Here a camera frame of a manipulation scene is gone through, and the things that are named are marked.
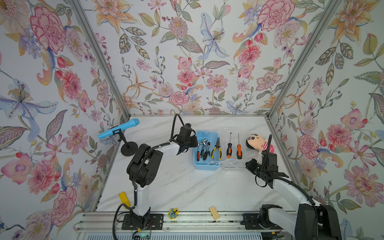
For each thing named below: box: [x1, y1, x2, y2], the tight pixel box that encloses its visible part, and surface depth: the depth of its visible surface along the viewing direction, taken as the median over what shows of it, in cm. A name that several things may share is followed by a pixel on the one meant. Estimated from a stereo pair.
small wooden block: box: [209, 206, 220, 220], surface depth 78 cm
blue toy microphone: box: [98, 118, 140, 139], surface depth 88 cm
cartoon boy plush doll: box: [246, 133, 277, 154], surface depth 99 cm
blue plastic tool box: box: [192, 130, 221, 171], surface depth 98 cm
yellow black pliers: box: [211, 137, 222, 161], surface depth 95 cm
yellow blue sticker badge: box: [168, 208, 179, 220], surface depth 78 cm
